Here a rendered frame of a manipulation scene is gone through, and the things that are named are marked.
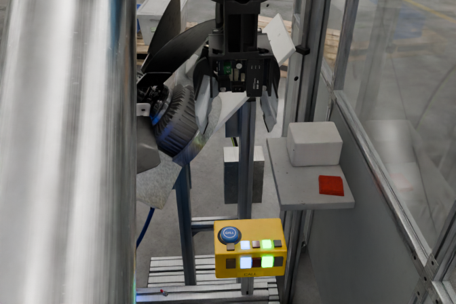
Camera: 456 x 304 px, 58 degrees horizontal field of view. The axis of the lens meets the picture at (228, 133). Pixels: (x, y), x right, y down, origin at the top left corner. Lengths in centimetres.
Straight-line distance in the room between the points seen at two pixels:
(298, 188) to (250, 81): 96
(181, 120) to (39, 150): 100
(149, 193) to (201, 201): 135
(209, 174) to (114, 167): 253
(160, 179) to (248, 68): 81
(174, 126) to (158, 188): 19
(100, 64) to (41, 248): 9
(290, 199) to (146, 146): 54
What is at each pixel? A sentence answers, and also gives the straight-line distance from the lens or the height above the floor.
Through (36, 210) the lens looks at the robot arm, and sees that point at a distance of 19.
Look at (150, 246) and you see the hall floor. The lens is 236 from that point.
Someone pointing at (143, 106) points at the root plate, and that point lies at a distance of 119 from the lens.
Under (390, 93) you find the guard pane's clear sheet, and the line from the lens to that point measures 124.
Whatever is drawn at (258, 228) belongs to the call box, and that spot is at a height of 107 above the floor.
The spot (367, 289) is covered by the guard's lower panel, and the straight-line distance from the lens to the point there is 149.
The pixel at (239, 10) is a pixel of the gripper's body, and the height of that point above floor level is 167.
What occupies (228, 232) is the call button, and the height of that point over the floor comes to 108.
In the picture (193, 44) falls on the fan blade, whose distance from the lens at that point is 112.
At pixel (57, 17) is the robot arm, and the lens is 24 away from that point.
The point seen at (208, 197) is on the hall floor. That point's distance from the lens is 258.
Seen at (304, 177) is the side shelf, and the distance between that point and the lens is 144.
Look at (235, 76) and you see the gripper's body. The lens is 47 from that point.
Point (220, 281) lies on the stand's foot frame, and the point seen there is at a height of 8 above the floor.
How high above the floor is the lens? 181
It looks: 36 degrees down
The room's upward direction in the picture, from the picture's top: straight up
